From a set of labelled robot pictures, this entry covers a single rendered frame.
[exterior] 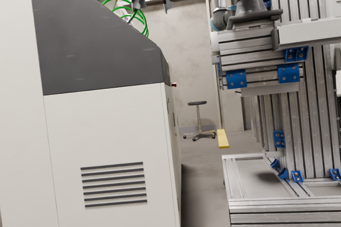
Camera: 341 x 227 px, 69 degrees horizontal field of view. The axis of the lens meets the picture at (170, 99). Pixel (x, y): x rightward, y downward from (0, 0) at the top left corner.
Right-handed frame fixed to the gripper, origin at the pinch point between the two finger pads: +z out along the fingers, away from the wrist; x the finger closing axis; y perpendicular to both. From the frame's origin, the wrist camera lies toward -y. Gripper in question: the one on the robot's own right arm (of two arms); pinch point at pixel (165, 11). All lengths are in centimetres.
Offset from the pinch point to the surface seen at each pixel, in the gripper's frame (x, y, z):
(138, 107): -35, -16, 54
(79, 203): -35, -49, 97
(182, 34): 289, 16, -53
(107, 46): -35, -27, 24
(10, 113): -35, -78, 50
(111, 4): 35, -40, -22
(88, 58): -35, -37, 29
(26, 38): -35, -66, 16
